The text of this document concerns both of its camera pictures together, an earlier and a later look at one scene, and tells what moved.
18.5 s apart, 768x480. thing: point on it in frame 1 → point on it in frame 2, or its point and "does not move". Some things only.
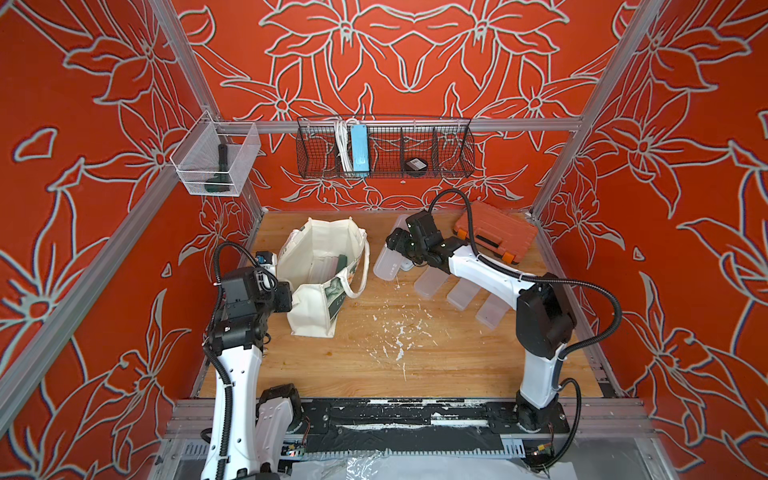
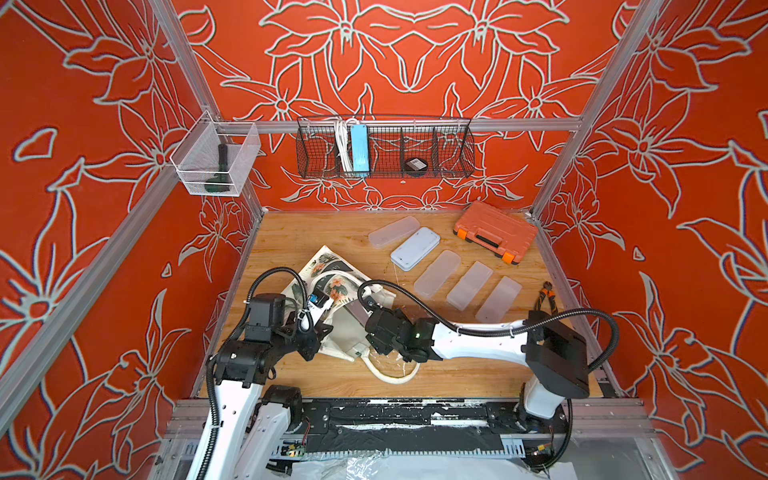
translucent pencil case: (463, 293) does not move
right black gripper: (403, 239) → (377, 340)
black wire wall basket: (441, 148) does not move
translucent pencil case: (492, 311) does not move
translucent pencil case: (389, 264) → (393, 232)
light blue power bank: (360, 148) does not move
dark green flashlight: (221, 180) does not move
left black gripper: (282, 290) → (314, 338)
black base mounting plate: (415, 427) does not move
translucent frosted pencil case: (429, 281) does not move
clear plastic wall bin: (217, 157) does not move
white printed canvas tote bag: (318, 259) → (330, 283)
